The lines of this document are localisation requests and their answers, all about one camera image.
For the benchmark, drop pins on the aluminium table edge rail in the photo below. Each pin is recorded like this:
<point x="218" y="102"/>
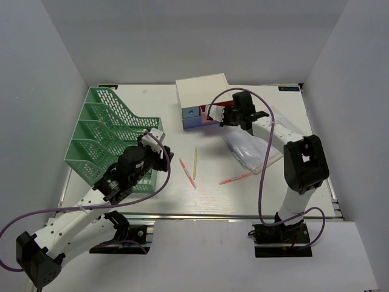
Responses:
<point x="216" y="217"/>

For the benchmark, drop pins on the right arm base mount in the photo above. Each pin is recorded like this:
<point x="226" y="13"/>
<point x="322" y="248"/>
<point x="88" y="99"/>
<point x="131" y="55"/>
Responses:
<point x="281" y="241"/>

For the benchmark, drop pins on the light blue drawer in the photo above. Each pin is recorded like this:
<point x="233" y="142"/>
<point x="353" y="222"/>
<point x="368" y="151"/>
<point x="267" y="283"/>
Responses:
<point x="190" y="112"/>

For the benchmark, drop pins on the orange highlighter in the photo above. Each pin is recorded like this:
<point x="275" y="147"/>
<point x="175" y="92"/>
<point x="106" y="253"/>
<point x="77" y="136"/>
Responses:
<point x="235" y="178"/>

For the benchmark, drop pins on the yellow highlighter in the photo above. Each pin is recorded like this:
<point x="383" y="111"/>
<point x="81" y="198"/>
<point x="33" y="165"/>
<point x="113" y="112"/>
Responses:
<point x="195" y="162"/>

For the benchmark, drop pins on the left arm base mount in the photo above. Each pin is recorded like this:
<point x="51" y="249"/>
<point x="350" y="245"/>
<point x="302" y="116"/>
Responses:
<point x="128" y="238"/>

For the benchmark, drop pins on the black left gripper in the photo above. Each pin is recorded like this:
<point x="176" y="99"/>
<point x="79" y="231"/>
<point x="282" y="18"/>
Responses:
<point x="161" y="164"/>

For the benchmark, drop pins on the purple-blue wide drawer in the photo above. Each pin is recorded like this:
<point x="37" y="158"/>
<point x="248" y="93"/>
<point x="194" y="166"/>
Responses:
<point x="192" y="122"/>

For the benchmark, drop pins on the pink drawer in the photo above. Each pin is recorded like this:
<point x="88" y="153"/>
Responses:
<point x="202" y="110"/>

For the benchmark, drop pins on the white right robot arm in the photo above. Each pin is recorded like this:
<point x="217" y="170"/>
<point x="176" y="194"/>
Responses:
<point x="304" y="163"/>

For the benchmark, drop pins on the cream drawer cabinet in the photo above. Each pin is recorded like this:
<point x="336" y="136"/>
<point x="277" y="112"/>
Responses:
<point x="198" y="91"/>

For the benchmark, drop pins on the clear document folder with papers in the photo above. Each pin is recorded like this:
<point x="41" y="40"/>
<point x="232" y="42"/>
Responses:
<point x="249" y="151"/>

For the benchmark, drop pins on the pink highlighter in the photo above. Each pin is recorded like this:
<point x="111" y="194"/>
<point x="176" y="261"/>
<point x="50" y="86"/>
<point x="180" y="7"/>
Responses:
<point x="187" y="173"/>

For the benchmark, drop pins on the green file organizer rack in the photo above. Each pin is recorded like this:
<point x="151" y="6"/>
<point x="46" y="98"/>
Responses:
<point x="105" y="127"/>

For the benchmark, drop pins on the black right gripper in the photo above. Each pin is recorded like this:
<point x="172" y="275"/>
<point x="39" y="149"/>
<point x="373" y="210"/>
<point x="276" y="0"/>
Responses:
<point x="225" y="122"/>

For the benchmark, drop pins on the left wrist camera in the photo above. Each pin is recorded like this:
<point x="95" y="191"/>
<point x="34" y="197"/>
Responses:
<point x="154" y="139"/>

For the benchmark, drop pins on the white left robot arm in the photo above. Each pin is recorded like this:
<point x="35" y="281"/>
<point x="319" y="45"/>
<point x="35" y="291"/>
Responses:
<point x="93" y="221"/>

